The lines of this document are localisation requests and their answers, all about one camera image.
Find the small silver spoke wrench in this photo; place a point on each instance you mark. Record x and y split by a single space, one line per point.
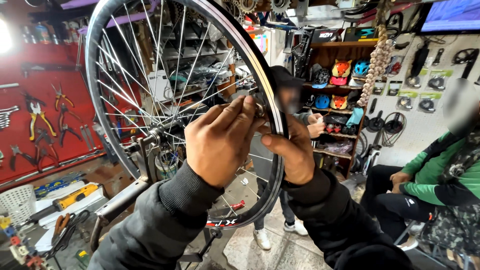
259 108

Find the person's left hand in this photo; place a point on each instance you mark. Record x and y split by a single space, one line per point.
217 150

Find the metal stool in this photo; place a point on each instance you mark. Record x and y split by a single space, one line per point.
431 247

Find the heap of coloured small parts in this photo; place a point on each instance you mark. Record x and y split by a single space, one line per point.
18 247

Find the white plastic bucket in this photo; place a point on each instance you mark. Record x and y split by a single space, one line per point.
167 168

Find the grey metal truing stand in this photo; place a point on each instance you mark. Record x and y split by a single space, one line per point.
123 198

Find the wooden shelf with helmets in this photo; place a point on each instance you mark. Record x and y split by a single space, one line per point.
337 93

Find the person's right hand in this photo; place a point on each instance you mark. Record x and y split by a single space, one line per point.
296 157

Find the wall monitor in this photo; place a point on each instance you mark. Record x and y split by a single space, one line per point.
452 15

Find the row of silver wrenches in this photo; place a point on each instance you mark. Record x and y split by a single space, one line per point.
5 117

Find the hanging metal sprockets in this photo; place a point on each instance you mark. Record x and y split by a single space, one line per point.
255 7

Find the person's left fingers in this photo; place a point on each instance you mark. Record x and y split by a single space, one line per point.
236 112

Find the white pegboard with bicycle parts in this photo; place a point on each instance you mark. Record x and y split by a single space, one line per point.
420 82

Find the purple bicycle frame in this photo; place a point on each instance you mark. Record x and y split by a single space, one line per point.
112 17

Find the metal rack with parts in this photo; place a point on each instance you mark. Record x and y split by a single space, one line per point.
195 71

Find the row of cans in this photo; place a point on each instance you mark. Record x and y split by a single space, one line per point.
45 33

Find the yellow and black power tool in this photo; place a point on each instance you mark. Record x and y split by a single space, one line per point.
71 198

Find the silver spoked bicycle wheel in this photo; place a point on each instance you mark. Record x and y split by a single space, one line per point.
112 93

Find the white plastic basket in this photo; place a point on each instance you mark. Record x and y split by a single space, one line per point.
17 204

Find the blue tools bundle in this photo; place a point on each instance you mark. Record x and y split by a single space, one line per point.
56 184

